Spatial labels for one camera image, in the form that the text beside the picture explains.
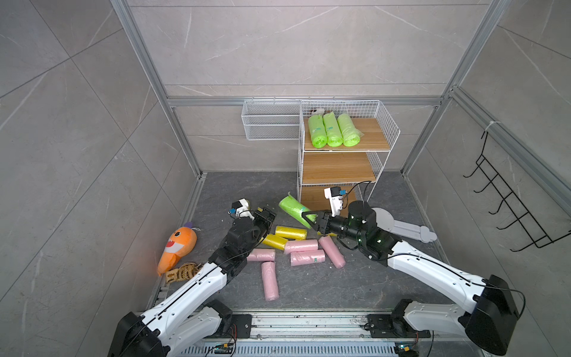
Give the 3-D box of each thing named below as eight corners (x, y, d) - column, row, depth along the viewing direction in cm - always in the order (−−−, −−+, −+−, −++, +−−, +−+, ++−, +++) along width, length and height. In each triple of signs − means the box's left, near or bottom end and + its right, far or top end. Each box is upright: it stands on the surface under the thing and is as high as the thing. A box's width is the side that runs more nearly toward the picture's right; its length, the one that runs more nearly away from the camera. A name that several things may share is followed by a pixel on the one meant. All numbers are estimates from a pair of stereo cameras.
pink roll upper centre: (284, 254, 90) (284, 251, 88) (283, 244, 93) (283, 241, 91) (318, 250, 91) (318, 247, 89) (316, 240, 94) (316, 237, 92)
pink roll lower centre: (290, 266, 88) (290, 262, 85) (289, 256, 91) (289, 252, 88) (324, 263, 89) (326, 259, 86) (323, 253, 92) (324, 249, 89)
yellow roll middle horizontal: (274, 236, 98) (274, 230, 94) (279, 227, 101) (278, 220, 97) (303, 245, 95) (303, 240, 91) (306, 235, 98) (307, 229, 94)
